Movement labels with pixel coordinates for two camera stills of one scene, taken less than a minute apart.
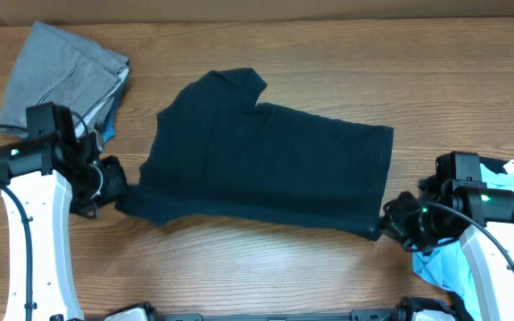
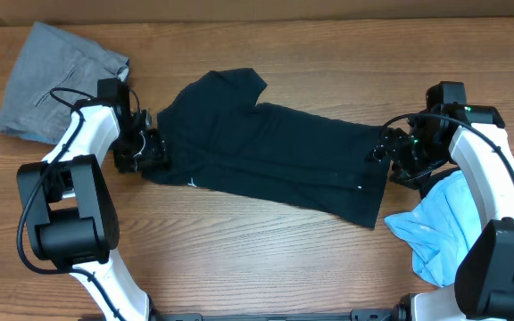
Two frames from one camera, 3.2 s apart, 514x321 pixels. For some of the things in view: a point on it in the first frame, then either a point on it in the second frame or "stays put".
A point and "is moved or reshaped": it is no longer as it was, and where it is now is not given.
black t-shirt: [218, 153] is moved or reshaped
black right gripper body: [419, 226] to [414, 158]
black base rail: [403, 314] stays put
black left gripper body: [99, 185] to [135, 147]
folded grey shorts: [56, 67] stays put
